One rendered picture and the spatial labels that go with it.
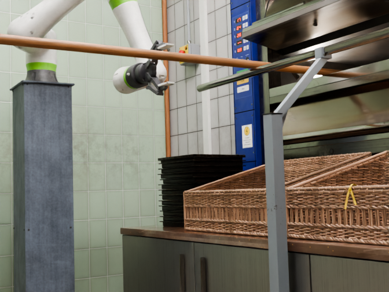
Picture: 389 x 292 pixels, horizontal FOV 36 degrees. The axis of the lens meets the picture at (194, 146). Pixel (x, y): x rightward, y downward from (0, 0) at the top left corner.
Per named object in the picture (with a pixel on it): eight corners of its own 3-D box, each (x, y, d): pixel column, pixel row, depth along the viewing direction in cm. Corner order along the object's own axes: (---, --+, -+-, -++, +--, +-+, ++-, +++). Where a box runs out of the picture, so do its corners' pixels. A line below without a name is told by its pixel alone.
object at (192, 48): (190, 66, 322) (189, 48, 323) (200, 62, 313) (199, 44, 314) (178, 65, 318) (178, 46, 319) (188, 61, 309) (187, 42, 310)
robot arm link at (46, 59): (17, 69, 245) (17, 24, 246) (33, 76, 260) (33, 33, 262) (47, 66, 243) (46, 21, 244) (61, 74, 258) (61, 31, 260)
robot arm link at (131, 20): (109, 16, 250) (117, 3, 241) (132, 12, 256) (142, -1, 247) (141, 93, 246) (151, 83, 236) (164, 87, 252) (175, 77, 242)
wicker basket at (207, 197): (278, 223, 257) (275, 160, 259) (379, 229, 209) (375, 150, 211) (181, 230, 232) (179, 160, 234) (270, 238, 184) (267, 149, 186)
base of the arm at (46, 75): (13, 91, 265) (13, 79, 265) (46, 94, 272) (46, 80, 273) (28, 81, 242) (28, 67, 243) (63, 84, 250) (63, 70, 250)
